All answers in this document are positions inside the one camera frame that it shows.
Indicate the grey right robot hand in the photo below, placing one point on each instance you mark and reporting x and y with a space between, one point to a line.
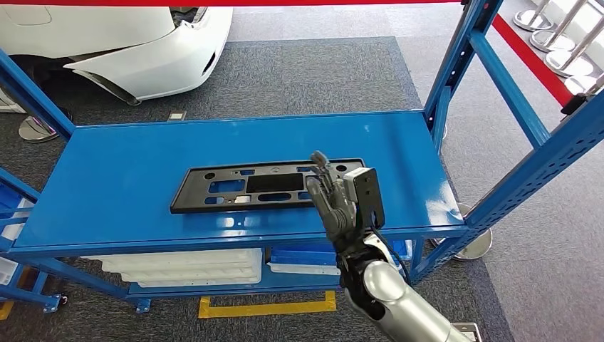
335 207

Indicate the black plastic license plate frame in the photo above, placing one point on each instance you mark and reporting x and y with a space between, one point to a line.
273 183

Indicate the blue metal shelf rack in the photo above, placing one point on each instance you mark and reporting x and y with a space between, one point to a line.
118 189
19 186

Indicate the blue plastic bin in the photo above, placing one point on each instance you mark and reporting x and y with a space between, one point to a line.
302 258

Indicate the yellow floor tape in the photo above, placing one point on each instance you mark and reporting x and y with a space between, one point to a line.
264 309

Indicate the chrome stanchion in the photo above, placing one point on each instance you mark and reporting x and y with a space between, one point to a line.
566 63
476 248
580 84
549 41
531 21
35 132

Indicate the stack of white plastic trays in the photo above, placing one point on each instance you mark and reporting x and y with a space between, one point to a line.
188 269

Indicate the metal floor socket plate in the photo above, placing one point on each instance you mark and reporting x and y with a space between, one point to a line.
467 333
177 116

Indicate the white car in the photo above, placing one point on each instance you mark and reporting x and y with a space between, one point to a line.
155 61

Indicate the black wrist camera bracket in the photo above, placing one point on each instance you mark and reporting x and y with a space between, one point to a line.
368 193

